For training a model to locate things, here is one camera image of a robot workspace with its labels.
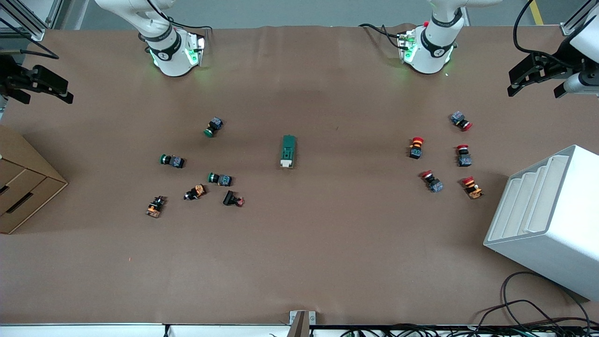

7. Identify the brown paper table cover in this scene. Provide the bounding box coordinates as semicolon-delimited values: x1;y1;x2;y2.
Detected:
0;23;599;326

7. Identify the black button orange block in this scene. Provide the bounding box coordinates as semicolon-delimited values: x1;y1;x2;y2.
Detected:
183;184;207;201
145;196;167;219

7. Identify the black left base cable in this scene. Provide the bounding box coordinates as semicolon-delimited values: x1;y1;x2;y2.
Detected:
358;22;406;50

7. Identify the brown cardboard drawer box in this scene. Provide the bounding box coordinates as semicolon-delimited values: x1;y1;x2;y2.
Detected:
0;124;69;234

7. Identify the black right base cable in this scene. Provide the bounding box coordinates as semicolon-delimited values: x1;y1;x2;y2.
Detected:
146;0;214;32

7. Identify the black looped floor cable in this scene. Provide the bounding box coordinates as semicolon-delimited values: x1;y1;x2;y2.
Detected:
473;271;592;330

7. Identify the black cable bundle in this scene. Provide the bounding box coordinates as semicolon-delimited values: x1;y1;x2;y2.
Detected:
339;323;599;337

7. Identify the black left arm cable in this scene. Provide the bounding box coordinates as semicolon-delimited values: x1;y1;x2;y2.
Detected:
512;0;564;59

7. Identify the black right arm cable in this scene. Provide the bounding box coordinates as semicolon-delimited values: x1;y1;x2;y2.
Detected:
0;44;60;60

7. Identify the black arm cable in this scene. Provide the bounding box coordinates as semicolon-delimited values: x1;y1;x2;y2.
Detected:
512;0;564;59
0;44;60;60

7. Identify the grey metal edge bracket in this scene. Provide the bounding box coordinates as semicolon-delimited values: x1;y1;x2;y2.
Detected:
289;310;316;337

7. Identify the black base cable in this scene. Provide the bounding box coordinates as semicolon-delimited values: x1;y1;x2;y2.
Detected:
146;0;214;32
358;22;406;50

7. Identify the white stepped storage rack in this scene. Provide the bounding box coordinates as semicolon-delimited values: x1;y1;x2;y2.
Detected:
483;144;599;301

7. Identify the white table edge rail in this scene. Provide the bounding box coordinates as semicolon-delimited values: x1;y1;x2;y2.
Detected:
0;322;292;337

